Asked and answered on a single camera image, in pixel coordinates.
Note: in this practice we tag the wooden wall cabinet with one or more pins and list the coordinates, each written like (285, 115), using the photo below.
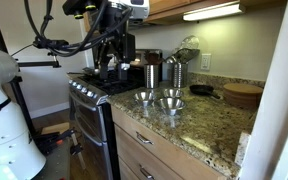
(164, 5)

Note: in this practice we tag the perforated robot mounting table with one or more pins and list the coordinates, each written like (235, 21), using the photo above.
(54, 163)

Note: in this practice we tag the silver bowl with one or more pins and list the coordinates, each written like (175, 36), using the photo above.
(144, 97)
(173, 92)
(171, 104)

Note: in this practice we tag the stainless steel gas range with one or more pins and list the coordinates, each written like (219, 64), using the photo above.
(90, 113)

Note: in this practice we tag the black stereo camera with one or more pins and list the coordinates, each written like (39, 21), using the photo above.
(55, 43)

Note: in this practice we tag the white cabinet drawers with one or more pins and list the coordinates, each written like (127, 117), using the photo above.
(170, 156)

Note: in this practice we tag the silver frying pan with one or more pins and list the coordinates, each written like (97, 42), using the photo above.
(89, 70)

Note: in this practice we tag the perforated steel utensil holder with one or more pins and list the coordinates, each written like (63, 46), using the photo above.
(151, 76)
(179, 76)

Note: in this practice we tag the round wooden board stack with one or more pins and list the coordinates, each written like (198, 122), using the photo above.
(242, 93)

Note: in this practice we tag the silver ladle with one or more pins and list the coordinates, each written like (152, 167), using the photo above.
(170, 60)

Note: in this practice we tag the black cast iron skillet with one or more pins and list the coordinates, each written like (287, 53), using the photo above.
(201, 89)

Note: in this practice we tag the black bar clamp silver rail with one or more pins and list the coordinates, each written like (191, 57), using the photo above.
(77, 150)

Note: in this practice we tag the tan flat board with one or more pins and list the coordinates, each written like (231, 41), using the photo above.
(55, 128)

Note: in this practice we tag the black orange bar clamp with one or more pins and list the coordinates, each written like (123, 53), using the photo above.
(52, 140)

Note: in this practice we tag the under-cabinet strip light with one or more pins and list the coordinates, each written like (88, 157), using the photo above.
(214, 11)

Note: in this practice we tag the white wall outlet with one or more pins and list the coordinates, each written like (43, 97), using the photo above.
(206, 61)

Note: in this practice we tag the black camera stand pole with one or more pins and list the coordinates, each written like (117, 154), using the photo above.
(37, 64)

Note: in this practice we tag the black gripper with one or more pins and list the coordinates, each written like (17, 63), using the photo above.
(125, 46)

